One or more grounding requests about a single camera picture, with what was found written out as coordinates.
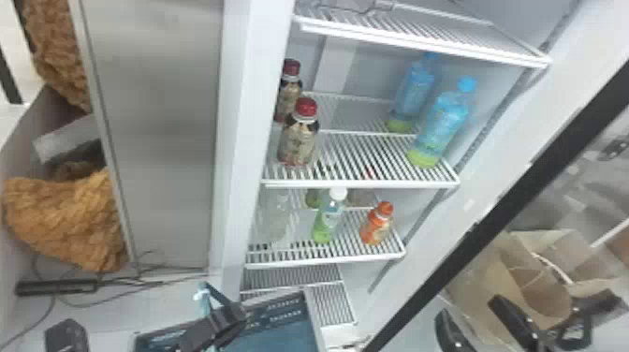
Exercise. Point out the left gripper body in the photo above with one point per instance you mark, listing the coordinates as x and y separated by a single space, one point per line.
230 320

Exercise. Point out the blue basket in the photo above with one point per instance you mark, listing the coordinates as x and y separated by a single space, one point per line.
280 329

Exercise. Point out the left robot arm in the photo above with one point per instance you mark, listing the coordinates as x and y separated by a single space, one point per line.
199 339

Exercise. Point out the pale blue bottle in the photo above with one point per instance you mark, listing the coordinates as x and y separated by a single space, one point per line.
202 301

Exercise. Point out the clear bottle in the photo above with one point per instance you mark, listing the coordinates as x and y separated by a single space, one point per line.
275 218

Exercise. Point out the green bottle white cap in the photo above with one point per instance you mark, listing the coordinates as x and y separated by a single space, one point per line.
327 221

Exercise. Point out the orange bottle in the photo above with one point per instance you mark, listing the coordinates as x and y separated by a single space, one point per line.
375 228

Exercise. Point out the black power strip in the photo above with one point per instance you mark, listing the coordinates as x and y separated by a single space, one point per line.
54 287

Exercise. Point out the white fridge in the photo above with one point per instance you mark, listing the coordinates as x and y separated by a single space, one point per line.
162 147

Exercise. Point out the brown bottle red cap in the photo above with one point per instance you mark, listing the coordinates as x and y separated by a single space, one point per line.
288 93
298 140

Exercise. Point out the brown fluffy cloth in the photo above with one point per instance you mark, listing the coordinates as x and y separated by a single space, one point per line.
64 221
56 49

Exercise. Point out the fridge door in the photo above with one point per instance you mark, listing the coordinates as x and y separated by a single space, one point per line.
517 205

